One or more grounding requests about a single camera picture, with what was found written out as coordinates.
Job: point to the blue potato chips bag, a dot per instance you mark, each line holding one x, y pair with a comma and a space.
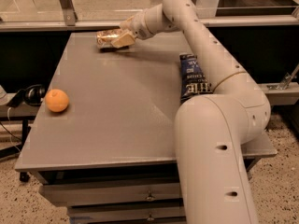
193, 79

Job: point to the black headphones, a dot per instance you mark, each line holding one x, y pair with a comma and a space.
32, 96

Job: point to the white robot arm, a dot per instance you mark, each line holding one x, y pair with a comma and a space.
209, 129

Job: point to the left metal railing bracket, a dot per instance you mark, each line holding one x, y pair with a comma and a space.
70, 16

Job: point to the grey drawer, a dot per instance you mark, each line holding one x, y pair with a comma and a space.
164, 211
145, 185

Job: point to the top grey drawer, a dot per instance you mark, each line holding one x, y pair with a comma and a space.
145, 185

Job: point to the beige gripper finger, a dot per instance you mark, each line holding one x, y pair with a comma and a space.
124, 39
128, 24

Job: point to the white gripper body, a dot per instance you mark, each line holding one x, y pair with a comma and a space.
139, 27

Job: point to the black side table stand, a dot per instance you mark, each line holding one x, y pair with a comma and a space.
15, 124

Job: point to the orange fruit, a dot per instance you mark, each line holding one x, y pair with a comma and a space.
56, 100

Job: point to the metal corner bracket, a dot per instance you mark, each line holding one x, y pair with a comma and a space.
285, 82

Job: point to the grey drawer cabinet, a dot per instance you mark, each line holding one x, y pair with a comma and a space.
121, 113

